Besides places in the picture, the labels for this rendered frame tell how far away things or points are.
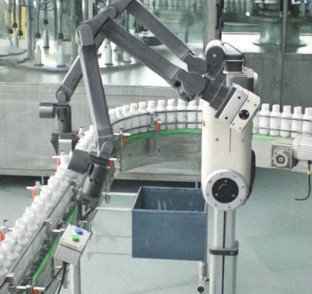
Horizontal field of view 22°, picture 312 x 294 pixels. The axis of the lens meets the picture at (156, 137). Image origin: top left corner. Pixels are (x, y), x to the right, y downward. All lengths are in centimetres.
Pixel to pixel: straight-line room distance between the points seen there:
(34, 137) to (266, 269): 231
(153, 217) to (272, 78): 486
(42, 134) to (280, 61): 275
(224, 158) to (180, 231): 64
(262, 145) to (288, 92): 373
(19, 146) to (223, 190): 382
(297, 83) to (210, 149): 532
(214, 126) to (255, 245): 281
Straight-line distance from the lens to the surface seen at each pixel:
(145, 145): 434
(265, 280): 498
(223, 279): 301
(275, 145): 421
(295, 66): 802
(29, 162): 649
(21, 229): 256
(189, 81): 255
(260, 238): 560
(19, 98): 637
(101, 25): 258
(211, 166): 280
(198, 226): 332
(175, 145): 443
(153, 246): 337
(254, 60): 800
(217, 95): 257
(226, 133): 275
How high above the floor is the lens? 208
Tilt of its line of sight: 15 degrees down
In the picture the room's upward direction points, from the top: straight up
